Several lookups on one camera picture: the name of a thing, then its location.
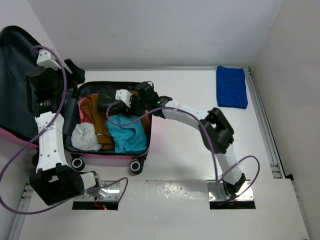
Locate pink hard-shell suitcase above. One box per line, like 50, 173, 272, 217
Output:
0, 25, 148, 175

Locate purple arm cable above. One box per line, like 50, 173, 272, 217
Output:
0, 45, 129, 215
105, 100, 261, 202

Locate coral patterned garment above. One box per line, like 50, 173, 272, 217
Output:
77, 97, 92, 124

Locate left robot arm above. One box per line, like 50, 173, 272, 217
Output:
26, 57, 99, 206

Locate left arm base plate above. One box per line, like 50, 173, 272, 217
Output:
74, 181, 120, 202

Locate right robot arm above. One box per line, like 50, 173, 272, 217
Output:
131, 81, 246, 200

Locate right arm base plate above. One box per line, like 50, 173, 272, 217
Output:
207, 180, 255, 201

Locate blue folded towel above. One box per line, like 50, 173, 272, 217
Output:
216, 65, 248, 109

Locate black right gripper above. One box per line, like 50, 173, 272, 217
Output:
124, 93, 151, 114

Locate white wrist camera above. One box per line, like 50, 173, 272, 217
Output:
36, 49, 61, 71
115, 89, 133, 108

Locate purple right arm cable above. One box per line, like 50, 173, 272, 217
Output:
105, 100, 261, 202

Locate brown trousers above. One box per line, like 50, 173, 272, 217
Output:
80, 91, 141, 151

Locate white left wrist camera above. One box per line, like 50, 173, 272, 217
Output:
36, 49, 61, 71

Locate white drawstring bag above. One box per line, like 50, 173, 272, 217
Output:
71, 122, 102, 151

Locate black leather roll pouch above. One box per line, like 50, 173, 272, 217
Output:
97, 88, 128, 113

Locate cyan t-shirt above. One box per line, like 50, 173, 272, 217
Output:
105, 120, 147, 154

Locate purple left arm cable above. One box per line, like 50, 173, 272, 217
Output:
0, 45, 129, 215

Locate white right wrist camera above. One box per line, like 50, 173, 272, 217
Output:
115, 89, 133, 108

